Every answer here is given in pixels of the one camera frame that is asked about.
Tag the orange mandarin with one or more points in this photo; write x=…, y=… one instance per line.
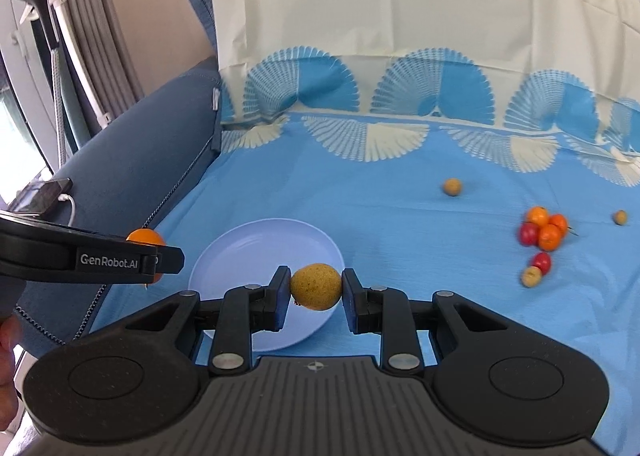
x=558, y=223
x=145, y=237
x=549, y=237
x=539, y=216

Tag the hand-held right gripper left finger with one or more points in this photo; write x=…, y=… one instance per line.
x=281, y=301

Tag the person's left hand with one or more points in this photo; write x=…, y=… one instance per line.
x=7, y=336

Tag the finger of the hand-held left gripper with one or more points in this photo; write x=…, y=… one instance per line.
x=115, y=262

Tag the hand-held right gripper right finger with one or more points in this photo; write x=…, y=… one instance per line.
x=350, y=306

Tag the light blue round plate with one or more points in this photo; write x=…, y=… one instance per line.
x=250, y=256

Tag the blue sofa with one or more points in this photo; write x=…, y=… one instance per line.
x=140, y=161

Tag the blue cream printed sheet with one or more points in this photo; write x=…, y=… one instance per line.
x=400, y=236

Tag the white drying rack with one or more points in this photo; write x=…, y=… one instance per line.
x=75, y=36

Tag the large yellow-brown round fruit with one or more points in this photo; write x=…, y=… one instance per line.
x=316, y=286

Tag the black phone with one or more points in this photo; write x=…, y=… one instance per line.
x=37, y=195

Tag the red cherry tomato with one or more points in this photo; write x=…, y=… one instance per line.
x=528, y=233
x=541, y=261

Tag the small tan round fruit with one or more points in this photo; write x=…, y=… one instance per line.
x=620, y=217
x=531, y=277
x=452, y=186

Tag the grey curtain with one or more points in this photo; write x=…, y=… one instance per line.
x=105, y=16

